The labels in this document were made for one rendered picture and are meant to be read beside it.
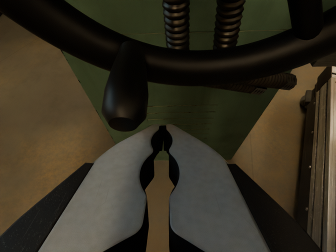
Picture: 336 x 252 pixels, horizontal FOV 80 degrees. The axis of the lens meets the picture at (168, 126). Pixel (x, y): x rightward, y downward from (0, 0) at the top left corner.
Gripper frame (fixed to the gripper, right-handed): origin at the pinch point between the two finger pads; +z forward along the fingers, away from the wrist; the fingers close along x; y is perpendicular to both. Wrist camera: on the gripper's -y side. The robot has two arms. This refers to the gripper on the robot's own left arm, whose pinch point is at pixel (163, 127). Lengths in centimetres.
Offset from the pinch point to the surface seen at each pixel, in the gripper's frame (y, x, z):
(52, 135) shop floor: 43, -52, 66
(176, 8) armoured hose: -6.2, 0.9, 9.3
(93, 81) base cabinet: 7.0, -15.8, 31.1
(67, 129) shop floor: 42, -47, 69
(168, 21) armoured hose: -5.1, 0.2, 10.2
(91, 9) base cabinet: -6.1, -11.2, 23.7
